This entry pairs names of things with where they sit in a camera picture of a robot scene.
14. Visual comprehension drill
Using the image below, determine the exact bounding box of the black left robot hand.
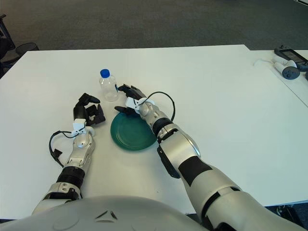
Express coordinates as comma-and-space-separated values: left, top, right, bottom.
73, 92, 106, 126

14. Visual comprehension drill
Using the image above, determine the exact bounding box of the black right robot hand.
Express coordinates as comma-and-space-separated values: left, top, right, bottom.
114, 84, 148, 116

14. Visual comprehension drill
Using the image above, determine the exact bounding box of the clear bottle blue cap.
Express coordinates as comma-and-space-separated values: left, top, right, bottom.
99, 69, 119, 103

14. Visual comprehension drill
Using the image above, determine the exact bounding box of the green round plate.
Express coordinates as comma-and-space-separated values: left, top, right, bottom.
110, 112, 157, 152

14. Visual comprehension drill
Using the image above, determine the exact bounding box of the black office chair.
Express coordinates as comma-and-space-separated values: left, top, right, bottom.
0, 14, 20, 73

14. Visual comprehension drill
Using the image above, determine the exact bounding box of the grey robot torso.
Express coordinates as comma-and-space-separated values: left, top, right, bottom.
0, 195, 202, 231

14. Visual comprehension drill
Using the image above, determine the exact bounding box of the grey white VR controller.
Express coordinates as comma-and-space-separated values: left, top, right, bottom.
272, 56, 300, 80

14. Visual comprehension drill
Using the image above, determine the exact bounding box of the black handheld remote controller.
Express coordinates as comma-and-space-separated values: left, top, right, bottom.
274, 45, 308, 70

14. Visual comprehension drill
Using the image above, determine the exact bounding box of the black table leg caster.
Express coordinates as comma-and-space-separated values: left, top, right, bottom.
276, 205, 308, 224

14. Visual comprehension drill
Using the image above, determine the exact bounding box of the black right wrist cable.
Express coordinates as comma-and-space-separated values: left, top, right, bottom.
139, 91, 176, 122

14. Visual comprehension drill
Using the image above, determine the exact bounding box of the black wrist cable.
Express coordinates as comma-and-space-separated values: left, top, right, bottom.
49, 129, 75, 168
139, 91, 176, 122

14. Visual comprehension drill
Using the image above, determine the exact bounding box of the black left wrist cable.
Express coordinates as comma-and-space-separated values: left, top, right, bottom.
49, 129, 75, 168

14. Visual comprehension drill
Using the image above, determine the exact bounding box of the black wire mesh wastebasket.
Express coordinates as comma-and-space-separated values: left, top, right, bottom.
15, 42, 39, 55

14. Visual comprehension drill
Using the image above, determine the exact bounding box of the white thin cable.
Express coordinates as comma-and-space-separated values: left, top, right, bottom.
253, 59, 274, 67

